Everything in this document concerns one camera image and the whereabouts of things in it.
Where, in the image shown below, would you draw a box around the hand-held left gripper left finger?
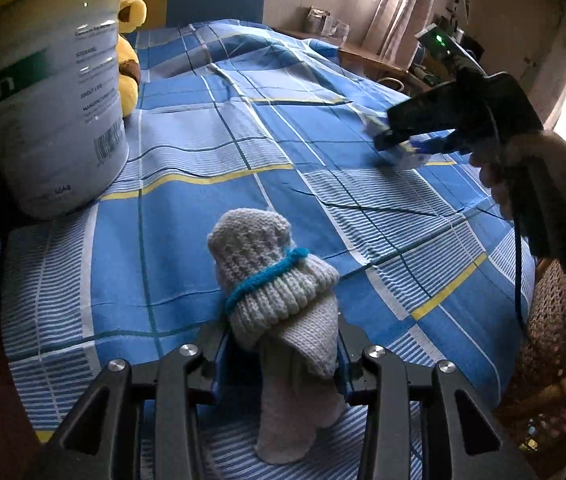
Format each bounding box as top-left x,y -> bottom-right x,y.
23,322 -> 231,480

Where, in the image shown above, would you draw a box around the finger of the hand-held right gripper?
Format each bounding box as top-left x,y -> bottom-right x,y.
373,129 -> 456,152

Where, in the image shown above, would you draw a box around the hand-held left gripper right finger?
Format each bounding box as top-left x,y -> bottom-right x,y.
335,320 -> 539,480

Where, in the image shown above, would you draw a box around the blue tissue pack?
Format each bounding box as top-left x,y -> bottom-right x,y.
363,115 -> 469,171

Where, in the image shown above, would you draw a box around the grey knitted sock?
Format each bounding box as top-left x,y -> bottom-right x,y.
207,207 -> 346,465

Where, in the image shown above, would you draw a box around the person's right hand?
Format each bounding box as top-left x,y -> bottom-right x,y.
468,130 -> 566,261

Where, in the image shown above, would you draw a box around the wooden desk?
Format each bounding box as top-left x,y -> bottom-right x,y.
283,30 -> 409,81

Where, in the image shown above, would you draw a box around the pink patterned curtain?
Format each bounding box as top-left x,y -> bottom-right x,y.
363,0 -> 444,61

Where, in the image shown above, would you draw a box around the clear plastic bags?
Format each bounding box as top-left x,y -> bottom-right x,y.
305,7 -> 351,38

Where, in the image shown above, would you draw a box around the blue plaid blanket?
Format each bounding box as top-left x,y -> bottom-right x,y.
0,20 -> 539,480

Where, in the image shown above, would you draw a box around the wicker basket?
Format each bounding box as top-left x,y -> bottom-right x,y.
493,260 -> 566,461

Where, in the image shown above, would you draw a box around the yellow bear plush toy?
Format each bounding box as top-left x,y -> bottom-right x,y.
113,0 -> 149,118

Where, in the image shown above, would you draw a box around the white tin can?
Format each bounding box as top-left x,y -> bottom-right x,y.
0,0 -> 131,220

